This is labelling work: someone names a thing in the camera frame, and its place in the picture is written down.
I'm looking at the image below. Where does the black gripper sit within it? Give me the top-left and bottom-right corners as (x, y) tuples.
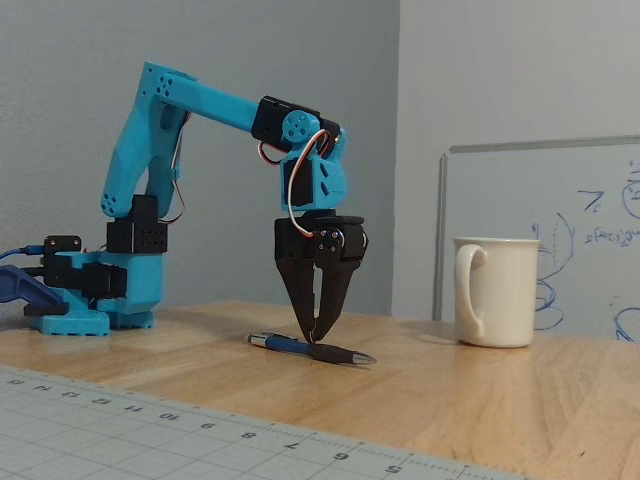
(273, 212), (370, 345)

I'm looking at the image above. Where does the dark blue ballpoint pen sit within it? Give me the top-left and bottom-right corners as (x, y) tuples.
(246, 333), (377, 366)

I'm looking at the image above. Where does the cream ceramic mug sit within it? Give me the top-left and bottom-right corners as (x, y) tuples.
(452, 236), (542, 349)

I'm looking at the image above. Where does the whiteboard with blue drawings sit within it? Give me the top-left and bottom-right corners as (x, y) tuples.
(432, 135), (640, 344)

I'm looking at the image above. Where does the grey gridded cutting mat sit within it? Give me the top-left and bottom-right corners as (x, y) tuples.
(0, 363), (531, 480)

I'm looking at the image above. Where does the dark blue table clamp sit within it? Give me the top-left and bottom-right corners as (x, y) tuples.
(0, 264), (71, 317)

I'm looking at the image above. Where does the white red servo cable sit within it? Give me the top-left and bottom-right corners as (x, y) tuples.
(255, 128), (334, 239)

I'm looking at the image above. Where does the blue usb cable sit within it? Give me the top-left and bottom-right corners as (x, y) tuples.
(0, 243), (47, 262)

